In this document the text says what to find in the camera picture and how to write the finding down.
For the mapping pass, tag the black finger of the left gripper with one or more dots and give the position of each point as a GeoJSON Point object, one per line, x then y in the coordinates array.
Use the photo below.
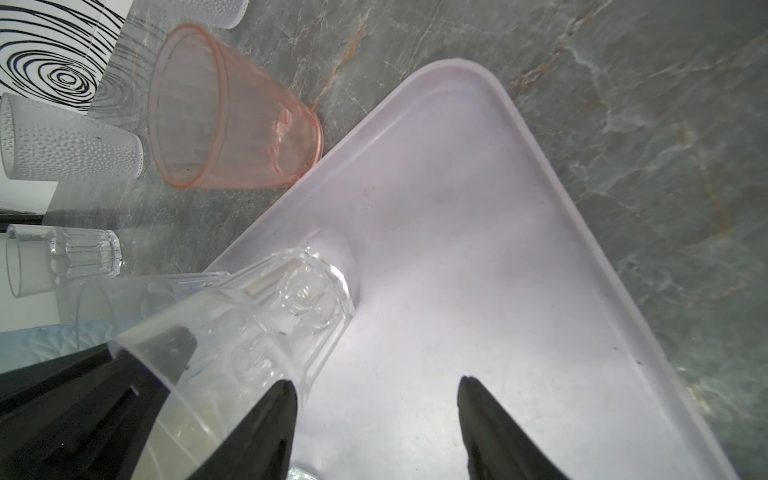
{"type": "Point", "coordinates": [86, 415]}

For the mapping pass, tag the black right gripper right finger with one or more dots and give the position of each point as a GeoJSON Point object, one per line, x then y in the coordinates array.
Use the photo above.
{"type": "Point", "coordinates": [496, 445]}

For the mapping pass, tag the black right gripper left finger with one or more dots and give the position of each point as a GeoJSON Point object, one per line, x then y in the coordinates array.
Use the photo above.
{"type": "Point", "coordinates": [260, 446]}

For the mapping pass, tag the clear dimpled glass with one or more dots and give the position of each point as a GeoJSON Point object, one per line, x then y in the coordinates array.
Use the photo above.
{"type": "Point", "coordinates": [220, 349]}

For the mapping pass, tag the lilac plastic tray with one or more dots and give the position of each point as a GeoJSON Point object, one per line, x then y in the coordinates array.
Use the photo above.
{"type": "Point", "coordinates": [467, 257]}

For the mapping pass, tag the clear glass tumbler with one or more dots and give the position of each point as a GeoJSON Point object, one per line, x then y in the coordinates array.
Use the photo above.
{"type": "Point", "coordinates": [43, 142]}
{"type": "Point", "coordinates": [107, 307]}

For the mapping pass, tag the pink translucent cup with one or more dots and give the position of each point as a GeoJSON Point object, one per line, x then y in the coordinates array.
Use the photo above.
{"type": "Point", "coordinates": [217, 121]}

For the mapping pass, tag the blue translucent tall cup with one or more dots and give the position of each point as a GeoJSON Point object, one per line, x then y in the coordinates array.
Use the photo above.
{"type": "Point", "coordinates": [26, 347]}

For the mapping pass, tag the frosted white cup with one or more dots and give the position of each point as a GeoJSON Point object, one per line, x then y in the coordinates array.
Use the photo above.
{"type": "Point", "coordinates": [225, 14]}

